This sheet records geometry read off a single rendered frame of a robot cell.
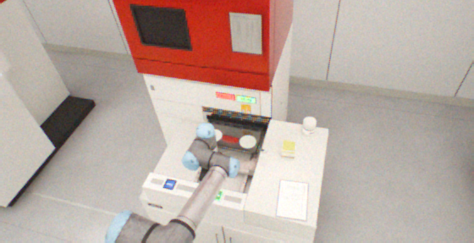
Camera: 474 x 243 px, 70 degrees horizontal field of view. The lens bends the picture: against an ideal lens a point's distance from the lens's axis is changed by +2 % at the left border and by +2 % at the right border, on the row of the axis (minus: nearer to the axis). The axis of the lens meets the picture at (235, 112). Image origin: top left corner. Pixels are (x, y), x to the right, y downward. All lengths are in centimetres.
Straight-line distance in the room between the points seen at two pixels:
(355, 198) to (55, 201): 248
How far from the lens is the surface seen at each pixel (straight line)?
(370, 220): 287
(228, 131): 208
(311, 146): 192
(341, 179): 301
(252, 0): 155
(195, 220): 112
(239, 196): 174
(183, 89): 211
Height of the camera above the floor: 246
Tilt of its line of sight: 45 degrees down
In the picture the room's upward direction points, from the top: 5 degrees counter-clockwise
